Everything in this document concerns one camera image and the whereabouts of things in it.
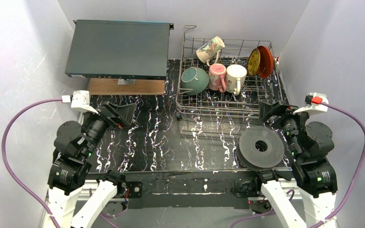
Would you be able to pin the white floral bowl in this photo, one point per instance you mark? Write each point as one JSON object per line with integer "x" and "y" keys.
{"x": 193, "y": 81}

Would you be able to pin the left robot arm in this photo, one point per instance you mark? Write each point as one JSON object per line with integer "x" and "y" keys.
{"x": 74, "y": 145}

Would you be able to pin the pink interior mug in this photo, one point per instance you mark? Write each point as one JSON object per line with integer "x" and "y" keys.
{"x": 217, "y": 73}

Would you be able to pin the grey perforated filament spool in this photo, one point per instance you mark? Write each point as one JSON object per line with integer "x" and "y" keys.
{"x": 260, "y": 148}

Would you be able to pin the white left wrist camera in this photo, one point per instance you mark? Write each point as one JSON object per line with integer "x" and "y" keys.
{"x": 79, "y": 101}

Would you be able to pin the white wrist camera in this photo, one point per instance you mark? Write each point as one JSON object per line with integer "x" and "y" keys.
{"x": 313, "y": 104}
{"x": 79, "y": 101}

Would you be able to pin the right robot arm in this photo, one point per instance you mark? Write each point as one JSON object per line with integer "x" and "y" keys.
{"x": 309, "y": 145}

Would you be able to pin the aluminium frame rail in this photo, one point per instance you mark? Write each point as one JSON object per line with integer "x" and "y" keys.
{"x": 294, "y": 207}

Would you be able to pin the dark grey rack-mount box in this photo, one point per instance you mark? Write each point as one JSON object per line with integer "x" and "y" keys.
{"x": 119, "y": 49}

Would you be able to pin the green interior mug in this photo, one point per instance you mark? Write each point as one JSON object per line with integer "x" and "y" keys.
{"x": 235, "y": 78}

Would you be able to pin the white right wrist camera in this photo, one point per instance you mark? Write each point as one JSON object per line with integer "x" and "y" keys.
{"x": 313, "y": 104}

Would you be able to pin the metal wire dish rack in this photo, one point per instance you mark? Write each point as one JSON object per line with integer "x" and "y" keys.
{"x": 212, "y": 103}

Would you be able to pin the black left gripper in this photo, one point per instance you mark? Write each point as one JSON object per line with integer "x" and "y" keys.
{"x": 109, "y": 115}

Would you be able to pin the red plate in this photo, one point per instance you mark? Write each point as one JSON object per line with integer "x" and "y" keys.
{"x": 266, "y": 64}

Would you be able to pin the wooden board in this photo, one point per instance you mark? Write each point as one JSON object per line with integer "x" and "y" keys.
{"x": 107, "y": 86}

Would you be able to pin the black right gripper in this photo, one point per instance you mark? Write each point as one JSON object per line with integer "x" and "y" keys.
{"x": 281, "y": 114}

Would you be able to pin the yellow patterned plate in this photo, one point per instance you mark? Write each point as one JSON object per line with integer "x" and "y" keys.
{"x": 253, "y": 62}

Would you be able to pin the cream seahorse mug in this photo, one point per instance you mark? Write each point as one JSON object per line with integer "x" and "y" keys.
{"x": 210, "y": 49}

